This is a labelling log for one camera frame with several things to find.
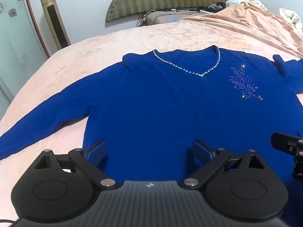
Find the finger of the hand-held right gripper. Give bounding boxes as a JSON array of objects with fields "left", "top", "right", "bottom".
[{"left": 271, "top": 132, "right": 303, "bottom": 180}]

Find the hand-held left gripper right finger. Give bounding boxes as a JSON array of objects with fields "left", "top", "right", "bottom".
[{"left": 184, "top": 140, "right": 268, "bottom": 190}]

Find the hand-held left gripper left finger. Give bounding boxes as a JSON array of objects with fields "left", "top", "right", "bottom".
[{"left": 35, "top": 140, "right": 119, "bottom": 190}]

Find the blue beaded sweater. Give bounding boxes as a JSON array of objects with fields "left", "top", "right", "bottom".
[{"left": 0, "top": 45, "right": 303, "bottom": 218}]

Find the dark clothes pile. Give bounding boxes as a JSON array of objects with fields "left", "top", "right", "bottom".
[{"left": 198, "top": 2, "right": 228, "bottom": 14}]

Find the pink bed sheet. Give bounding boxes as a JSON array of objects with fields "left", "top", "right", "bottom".
[{"left": 0, "top": 21, "right": 296, "bottom": 223}]

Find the peach fleece blanket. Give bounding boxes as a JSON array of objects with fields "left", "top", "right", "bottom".
[{"left": 176, "top": 1, "right": 303, "bottom": 59}]

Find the gold tower air conditioner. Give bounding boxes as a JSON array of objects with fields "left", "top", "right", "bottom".
[{"left": 39, "top": 0, "right": 71, "bottom": 58}]

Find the frosted glass door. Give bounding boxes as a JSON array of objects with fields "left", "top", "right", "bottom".
[{"left": 0, "top": 0, "right": 51, "bottom": 120}]

